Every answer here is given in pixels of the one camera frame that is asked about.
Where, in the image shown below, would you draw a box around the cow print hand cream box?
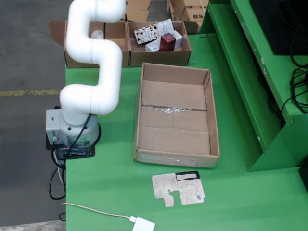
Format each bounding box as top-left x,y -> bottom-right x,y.
134,18 -> 175,46

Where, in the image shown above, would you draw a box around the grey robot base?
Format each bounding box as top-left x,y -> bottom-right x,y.
45,108 -> 102,148

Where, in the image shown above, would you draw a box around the large open cardboard tray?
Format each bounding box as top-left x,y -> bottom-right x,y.
132,62 -> 221,168

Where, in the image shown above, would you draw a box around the two-compartment cardboard box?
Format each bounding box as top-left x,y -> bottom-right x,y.
49,20 -> 199,69

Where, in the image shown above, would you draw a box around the dark red product box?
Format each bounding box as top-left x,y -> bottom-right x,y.
159,33 -> 177,52

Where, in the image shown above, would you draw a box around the patterned cardboard cutout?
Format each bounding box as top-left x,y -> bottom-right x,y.
151,170 -> 206,208

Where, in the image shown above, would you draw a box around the printed cardboard shipping box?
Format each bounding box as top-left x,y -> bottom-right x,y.
182,6 -> 210,27
169,0 -> 187,22

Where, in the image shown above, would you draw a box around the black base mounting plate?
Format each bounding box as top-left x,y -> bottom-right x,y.
45,133 -> 96,160

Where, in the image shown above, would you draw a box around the long white product carton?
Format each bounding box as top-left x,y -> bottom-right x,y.
145,30 -> 183,53

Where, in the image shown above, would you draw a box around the white power adapter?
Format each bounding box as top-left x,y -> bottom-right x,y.
131,216 -> 156,231

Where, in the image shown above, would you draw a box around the green metal shelf riser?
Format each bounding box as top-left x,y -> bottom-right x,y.
199,0 -> 308,173

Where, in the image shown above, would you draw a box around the black monitor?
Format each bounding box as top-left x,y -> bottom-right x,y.
249,0 -> 308,55

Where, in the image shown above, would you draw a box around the white adapter cable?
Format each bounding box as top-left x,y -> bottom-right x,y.
62,202 -> 138,221

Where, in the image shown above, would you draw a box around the black base power cables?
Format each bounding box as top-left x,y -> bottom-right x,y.
49,144 -> 68,200

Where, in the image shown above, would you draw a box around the black monitor cables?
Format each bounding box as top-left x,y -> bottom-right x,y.
280,36 -> 308,126

